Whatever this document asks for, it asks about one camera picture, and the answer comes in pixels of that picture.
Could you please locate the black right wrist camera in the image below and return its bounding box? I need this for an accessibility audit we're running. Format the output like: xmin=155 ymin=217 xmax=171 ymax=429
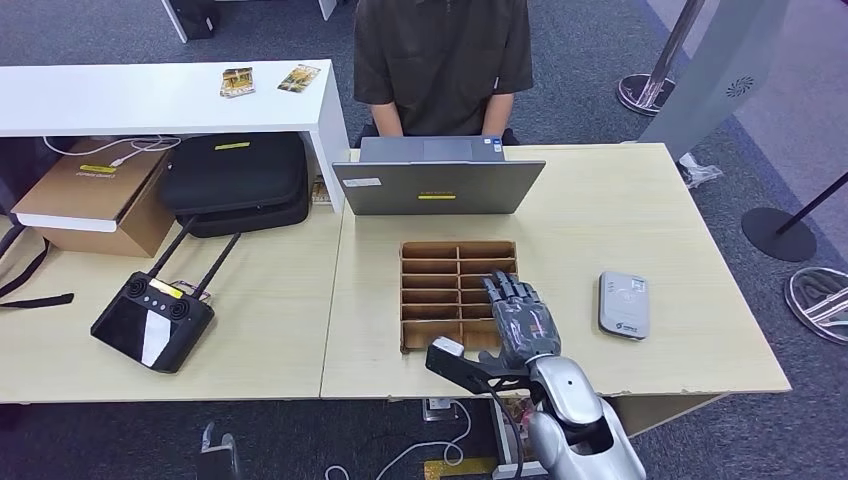
xmin=425 ymin=336 xmax=531 ymax=397

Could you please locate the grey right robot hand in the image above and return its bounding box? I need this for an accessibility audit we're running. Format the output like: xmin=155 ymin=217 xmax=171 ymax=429
xmin=478 ymin=270 xmax=563 ymax=372

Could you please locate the patterned ID card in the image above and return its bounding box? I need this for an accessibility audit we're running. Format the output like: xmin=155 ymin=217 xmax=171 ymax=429
xmin=276 ymin=63 xmax=322 ymax=94

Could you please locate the grey card reader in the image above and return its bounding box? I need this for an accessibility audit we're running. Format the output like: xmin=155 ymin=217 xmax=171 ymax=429
xmin=598 ymin=270 xmax=651 ymax=342

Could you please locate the brown cardboard box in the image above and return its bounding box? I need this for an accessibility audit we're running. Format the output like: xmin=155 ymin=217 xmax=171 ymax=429
xmin=10 ymin=137 xmax=177 ymax=258

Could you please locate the plastic wrapped disc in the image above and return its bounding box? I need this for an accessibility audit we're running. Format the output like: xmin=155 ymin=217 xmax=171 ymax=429
xmin=784 ymin=266 xmax=848 ymax=346

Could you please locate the yellow floor tape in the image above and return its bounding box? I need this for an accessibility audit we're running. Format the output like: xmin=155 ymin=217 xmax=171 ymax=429
xmin=423 ymin=457 xmax=498 ymax=480

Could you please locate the wooden card organizer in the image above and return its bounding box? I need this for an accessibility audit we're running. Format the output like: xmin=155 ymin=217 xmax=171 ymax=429
xmin=399 ymin=240 xmax=519 ymax=355

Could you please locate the black strap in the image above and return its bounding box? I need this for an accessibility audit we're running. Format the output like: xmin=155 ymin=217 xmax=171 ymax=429
xmin=0 ymin=221 xmax=75 ymax=311

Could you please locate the grey laptop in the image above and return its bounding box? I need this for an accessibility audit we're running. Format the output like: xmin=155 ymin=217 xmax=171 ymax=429
xmin=331 ymin=136 xmax=547 ymax=217

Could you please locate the person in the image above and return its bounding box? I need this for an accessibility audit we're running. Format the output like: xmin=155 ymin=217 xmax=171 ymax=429
xmin=352 ymin=0 xmax=535 ymax=138

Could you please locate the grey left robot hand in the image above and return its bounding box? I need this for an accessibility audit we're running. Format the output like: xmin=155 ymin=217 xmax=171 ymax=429
xmin=197 ymin=422 xmax=241 ymax=480

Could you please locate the black remote controller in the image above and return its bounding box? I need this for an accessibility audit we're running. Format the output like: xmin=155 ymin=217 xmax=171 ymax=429
xmin=89 ymin=215 xmax=242 ymax=374

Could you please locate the white usb cable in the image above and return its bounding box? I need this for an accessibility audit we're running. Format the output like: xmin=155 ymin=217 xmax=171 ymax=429
xmin=41 ymin=135 xmax=182 ymax=168

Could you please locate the patterned card stack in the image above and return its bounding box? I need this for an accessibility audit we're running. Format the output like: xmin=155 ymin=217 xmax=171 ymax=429
xmin=219 ymin=66 xmax=257 ymax=99

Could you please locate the white drawer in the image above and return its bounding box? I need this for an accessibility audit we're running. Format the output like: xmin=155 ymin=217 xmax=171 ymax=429
xmin=490 ymin=397 xmax=551 ymax=480

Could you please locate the white desk shelf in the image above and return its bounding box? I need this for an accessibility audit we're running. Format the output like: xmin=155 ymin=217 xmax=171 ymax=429
xmin=0 ymin=59 xmax=351 ymax=215

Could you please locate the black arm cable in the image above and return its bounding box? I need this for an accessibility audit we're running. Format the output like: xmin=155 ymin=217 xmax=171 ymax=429
xmin=486 ymin=387 xmax=528 ymax=480

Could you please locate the chrome stanchion post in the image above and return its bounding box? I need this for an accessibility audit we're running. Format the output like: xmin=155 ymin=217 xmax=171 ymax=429
xmin=616 ymin=0 xmax=705 ymax=117

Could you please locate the floor power socket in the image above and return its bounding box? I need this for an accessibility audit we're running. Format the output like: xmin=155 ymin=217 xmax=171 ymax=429
xmin=421 ymin=398 xmax=458 ymax=423

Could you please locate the black box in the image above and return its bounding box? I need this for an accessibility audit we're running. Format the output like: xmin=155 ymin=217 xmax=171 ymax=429
xmin=168 ymin=0 xmax=222 ymax=42

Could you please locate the black stand with round base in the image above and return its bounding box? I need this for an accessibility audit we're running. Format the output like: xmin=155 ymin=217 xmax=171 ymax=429
xmin=740 ymin=172 xmax=848 ymax=264

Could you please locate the clear plastic bag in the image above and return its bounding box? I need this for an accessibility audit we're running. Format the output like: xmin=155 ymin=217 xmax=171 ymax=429
xmin=675 ymin=152 xmax=723 ymax=190

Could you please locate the white floor cable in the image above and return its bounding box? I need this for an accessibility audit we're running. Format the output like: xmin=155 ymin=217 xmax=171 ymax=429
xmin=323 ymin=399 xmax=473 ymax=480

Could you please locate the black zip case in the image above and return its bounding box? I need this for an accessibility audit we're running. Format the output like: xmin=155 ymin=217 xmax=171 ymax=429
xmin=159 ymin=132 xmax=311 ymax=238

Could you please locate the grey kiosk panel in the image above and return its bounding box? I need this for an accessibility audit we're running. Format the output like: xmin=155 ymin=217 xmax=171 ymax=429
xmin=639 ymin=0 xmax=791 ymax=162

